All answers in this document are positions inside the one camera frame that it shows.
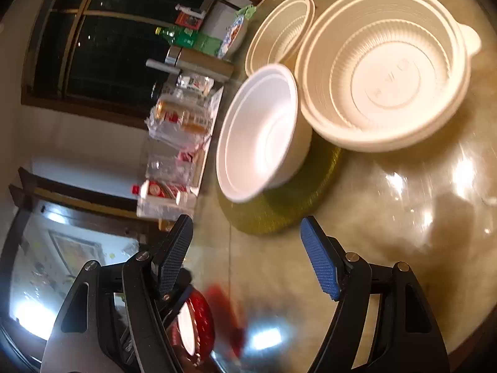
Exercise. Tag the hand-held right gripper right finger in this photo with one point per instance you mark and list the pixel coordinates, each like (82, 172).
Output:
(322, 264)

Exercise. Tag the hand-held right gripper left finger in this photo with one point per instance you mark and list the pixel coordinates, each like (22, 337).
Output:
(171, 256)

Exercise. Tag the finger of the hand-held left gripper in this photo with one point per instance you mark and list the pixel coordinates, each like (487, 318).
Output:
(176, 303)

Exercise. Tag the deep red scalloped plate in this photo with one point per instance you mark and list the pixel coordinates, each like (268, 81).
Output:
(204, 318)

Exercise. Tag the beige plastic bowl with tab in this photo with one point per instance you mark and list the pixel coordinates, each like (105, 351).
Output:
(388, 77)

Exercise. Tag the beige ribbed plastic bowl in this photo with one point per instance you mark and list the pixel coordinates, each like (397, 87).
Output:
(279, 35)

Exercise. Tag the white bottle red cap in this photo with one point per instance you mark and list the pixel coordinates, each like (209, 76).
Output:
(159, 202)

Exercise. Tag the gold round table mat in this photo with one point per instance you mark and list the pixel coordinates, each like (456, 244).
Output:
(287, 202)

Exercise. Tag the clear glass mug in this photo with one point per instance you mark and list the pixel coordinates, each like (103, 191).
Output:
(171, 169)

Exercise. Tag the clear plastic bag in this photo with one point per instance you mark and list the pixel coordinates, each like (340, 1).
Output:
(171, 140)

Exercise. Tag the steel thermos flask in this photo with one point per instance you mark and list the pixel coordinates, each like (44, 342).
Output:
(202, 64)

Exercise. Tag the dark wooden framed window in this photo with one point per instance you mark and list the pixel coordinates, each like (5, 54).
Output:
(108, 46)

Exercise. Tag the green plastic bottle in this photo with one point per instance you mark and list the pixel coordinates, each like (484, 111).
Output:
(186, 37)

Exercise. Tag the patterned bowl with food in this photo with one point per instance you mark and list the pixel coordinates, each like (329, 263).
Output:
(233, 35)

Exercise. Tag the red box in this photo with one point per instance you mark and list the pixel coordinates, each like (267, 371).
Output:
(188, 20)

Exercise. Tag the small white bottle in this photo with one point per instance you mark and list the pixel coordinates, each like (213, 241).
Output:
(190, 9)

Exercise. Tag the green cloth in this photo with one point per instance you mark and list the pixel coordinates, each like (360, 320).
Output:
(245, 11)

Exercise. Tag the framed wall picture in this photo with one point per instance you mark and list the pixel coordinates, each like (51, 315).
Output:
(73, 252)

